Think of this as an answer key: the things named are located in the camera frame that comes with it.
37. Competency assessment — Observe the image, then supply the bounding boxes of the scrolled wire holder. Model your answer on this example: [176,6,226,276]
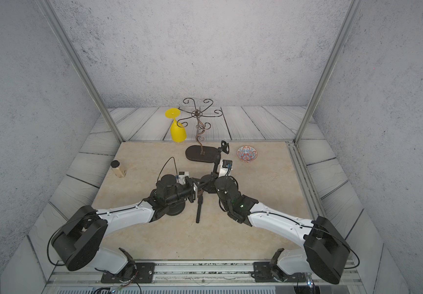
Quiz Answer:
[177,98,223,148]

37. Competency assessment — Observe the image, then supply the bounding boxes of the spare black microphone pole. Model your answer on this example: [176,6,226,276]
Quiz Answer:
[193,180,204,224]

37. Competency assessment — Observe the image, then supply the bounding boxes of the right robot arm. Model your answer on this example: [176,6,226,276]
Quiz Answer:
[215,176,351,285]

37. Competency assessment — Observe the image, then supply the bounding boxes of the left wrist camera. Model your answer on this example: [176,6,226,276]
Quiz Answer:
[177,171,189,186]

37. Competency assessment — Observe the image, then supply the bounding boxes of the black microphone stand pole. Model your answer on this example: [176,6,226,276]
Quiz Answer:
[213,140,230,175]

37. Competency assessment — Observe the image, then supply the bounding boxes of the aluminium front rail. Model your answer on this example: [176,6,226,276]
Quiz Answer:
[43,260,366,294]

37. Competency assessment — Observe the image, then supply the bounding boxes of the aluminium left corner post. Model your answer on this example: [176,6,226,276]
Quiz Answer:
[36,0,125,143]

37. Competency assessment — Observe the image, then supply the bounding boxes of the aluminium corner post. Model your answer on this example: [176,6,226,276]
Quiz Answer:
[293,0,363,145]
[36,0,125,143]

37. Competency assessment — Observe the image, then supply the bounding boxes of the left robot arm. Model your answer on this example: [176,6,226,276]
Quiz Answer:
[48,175,202,275]

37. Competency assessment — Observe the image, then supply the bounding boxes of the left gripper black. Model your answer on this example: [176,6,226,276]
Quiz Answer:
[164,177,210,207]

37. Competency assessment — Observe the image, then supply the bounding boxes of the black round stand base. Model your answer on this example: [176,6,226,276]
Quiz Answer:
[200,173,217,194]

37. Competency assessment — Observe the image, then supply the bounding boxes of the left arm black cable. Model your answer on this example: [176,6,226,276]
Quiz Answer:
[45,220,73,267]

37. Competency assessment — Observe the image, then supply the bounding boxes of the dark oval stand base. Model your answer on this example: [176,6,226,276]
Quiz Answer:
[185,145,218,163]

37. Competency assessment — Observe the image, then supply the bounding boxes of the aluminium right corner post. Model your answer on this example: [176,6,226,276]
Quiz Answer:
[293,0,363,145]

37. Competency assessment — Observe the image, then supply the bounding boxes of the spice jar black lid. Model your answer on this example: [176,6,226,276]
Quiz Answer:
[110,160,127,178]

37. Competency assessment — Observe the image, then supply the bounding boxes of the red blue patterned bowl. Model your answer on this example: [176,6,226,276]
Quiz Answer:
[237,145,258,162]

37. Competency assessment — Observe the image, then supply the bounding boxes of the yellow plastic goblet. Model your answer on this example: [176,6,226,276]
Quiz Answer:
[165,108,187,143]

